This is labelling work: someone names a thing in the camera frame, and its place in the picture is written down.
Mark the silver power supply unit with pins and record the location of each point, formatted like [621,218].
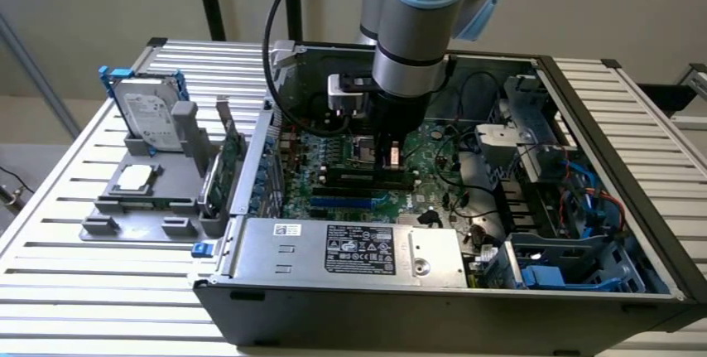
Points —
[349,251]

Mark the green motherboard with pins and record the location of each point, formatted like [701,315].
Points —
[365,183]

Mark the black RAM slot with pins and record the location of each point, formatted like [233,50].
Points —
[365,184]

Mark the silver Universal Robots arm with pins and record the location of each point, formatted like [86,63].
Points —
[412,21]

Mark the blue case latch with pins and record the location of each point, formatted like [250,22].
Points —
[202,249]

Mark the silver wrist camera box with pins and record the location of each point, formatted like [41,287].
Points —
[347,96]

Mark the green graphics card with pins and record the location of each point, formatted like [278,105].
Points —
[223,166]

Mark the open black PC case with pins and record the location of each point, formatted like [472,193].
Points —
[442,191]

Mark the CPU socket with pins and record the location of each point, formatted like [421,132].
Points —
[362,148]

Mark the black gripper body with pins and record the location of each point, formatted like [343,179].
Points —
[397,114]

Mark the blue expansion slot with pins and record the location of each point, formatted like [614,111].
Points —
[345,203]

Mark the blue plastic drive bracket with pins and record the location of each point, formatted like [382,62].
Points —
[545,276]

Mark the silver CPU chip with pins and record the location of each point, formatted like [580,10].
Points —
[133,178]

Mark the grey parts rack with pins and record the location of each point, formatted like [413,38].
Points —
[150,191]

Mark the hard disk in blue bracket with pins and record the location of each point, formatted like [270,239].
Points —
[149,112]

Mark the metal disk bay cage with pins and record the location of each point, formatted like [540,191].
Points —
[530,141]

